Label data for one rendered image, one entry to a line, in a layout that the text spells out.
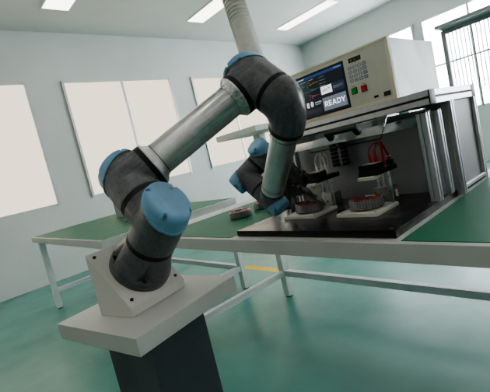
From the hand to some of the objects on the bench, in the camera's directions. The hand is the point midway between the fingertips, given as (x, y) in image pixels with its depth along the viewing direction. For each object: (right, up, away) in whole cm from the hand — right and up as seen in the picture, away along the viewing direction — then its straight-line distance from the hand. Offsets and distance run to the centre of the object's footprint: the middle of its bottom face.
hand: (310, 206), depth 143 cm
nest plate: (+16, -1, -18) cm, 24 cm away
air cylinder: (+26, +2, -9) cm, 28 cm away
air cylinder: (+11, +1, +9) cm, 14 cm away
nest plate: (0, -3, 0) cm, 3 cm away
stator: (+16, 0, -18) cm, 24 cm away
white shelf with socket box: (-9, +3, +97) cm, 97 cm away
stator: (0, -2, 0) cm, 2 cm away
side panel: (+59, +8, -7) cm, 60 cm away
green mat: (+68, +6, -42) cm, 80 cm away
